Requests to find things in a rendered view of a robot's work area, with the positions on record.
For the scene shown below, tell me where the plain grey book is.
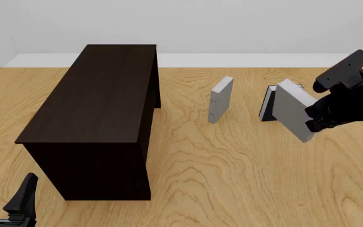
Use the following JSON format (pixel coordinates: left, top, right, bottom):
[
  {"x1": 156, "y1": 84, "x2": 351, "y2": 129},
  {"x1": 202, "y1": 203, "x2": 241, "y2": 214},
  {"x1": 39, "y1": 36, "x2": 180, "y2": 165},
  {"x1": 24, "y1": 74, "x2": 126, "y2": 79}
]
[{"x1": 272, "y1": 78, "x2": 320, "y2": 144}]

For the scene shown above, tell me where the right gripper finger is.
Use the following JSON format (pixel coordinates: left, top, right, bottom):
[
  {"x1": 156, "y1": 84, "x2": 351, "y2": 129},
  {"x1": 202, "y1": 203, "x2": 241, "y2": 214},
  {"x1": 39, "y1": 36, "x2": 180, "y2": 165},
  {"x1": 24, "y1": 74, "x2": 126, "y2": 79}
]
[
  {"x1": 305, "y1": 117, "x2": 331, "y2": 133},
  {"x1": 304, "y1": 98, "x2": 328, "y2": 119}
]

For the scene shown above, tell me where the grey book with dotted spine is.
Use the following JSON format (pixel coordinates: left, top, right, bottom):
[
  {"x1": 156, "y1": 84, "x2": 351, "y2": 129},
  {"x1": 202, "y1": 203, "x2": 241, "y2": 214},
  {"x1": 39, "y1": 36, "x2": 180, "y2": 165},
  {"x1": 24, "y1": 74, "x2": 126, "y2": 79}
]
[{"x1": 208, "y1": 76, "x2": 234, "y2": 125}]

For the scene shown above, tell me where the dark brown wooden cabinet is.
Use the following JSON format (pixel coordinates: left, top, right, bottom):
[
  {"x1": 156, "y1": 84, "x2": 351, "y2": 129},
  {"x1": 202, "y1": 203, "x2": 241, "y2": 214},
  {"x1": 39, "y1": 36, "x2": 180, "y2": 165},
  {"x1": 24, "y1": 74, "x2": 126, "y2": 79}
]
[{"x1": 14, "y1": 44, "x2": 162, "y2": 201}]

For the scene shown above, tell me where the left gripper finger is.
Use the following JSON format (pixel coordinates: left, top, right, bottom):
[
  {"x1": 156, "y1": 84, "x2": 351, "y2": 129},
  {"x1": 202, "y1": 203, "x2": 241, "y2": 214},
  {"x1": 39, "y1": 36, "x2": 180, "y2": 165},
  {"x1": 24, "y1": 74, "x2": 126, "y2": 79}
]
[{"x1": 3, "y1": 172, "x2": 39, "y2": 219}]

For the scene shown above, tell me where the black book with white pages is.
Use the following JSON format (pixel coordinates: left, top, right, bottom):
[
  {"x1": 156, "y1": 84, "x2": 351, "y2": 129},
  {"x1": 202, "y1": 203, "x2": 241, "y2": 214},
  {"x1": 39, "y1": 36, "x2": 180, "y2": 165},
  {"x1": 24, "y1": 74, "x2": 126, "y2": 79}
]
[{"x1": 258, "y1": 84, "x2": 279, "y2": 123}]

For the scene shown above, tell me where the flat plate on black stalk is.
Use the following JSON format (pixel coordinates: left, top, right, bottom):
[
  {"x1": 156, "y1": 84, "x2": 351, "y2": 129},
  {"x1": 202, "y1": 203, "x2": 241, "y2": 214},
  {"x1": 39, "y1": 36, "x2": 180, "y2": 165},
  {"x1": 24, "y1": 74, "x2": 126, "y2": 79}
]
[{"x1": 312, "y1": 49, "x2": 363, "y2": 94}]

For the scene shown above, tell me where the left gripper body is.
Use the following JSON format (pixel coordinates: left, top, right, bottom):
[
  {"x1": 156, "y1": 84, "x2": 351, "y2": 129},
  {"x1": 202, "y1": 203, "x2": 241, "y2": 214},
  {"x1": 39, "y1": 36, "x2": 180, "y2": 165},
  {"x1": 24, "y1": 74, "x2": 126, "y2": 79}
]
[{"x1": 0, "y1": 211, "x2": 38, "y2": 227}]

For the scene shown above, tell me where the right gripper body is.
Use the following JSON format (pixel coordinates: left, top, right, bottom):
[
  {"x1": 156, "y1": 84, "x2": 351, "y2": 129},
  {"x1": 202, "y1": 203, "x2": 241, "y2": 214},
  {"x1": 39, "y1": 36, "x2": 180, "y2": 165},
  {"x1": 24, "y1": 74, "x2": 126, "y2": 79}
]
[{"x1": 323, "y1": 91, "x2": 363, "y2": 130}]

